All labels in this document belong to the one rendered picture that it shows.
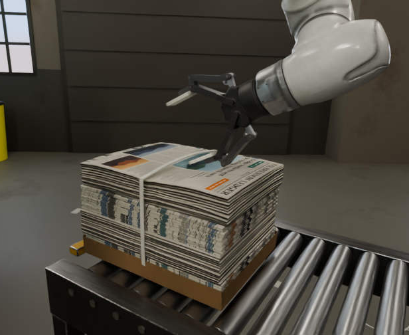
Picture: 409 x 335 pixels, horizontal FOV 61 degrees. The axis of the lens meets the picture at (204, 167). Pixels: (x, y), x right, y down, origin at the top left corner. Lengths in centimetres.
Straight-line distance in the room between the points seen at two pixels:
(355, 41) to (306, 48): 8
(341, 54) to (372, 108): 449
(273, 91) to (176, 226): 30
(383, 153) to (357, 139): 44
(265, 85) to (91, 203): 46
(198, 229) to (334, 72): 35
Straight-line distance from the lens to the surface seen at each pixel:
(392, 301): 84
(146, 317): 70
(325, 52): 59
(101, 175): 78
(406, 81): 526
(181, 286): 73
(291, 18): 71
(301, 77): 60
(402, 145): 541
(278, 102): 63
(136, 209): 73
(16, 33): 521
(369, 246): 103
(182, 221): 66
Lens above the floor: 125
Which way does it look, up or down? 17 degrees down
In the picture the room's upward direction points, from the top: 2 degrees clockwise
